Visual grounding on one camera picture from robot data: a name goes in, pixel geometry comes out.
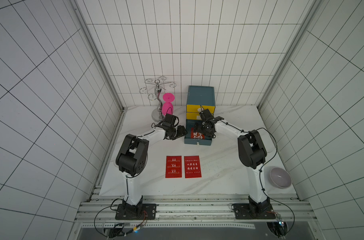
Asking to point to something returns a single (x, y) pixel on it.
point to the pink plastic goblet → (167, 107)
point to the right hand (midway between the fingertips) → (201, 128)
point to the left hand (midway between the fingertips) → (183, 135)
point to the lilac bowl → (281, 177)
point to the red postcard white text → (173, 166)
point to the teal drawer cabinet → (200, 95)
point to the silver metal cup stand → (157, 114)
